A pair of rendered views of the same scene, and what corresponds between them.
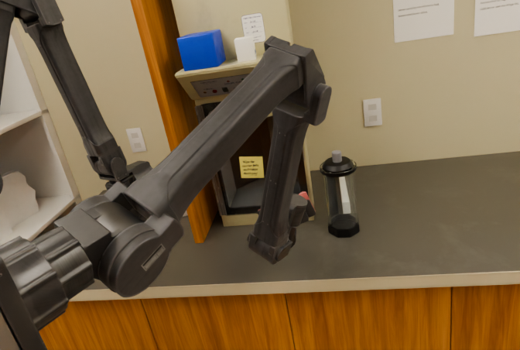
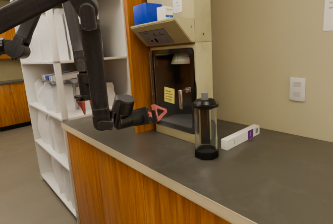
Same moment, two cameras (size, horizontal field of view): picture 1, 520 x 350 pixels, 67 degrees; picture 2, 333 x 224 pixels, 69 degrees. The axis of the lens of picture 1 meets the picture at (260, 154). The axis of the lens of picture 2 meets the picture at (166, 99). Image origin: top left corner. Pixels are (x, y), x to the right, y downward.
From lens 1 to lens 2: 78 cm
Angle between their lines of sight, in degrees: 38
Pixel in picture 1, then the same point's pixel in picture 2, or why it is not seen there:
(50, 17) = not seen: outside the picture
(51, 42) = not seen: outside the picture
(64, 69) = (67, 11)
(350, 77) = (282, 57)
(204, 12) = not seen: outside the picture
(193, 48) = (138, 12)
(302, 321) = (149, 199)
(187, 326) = (108, 173)
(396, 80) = (322, 64)
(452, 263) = (236, 202)
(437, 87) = not seen: outside the picture
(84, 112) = (72, 33)
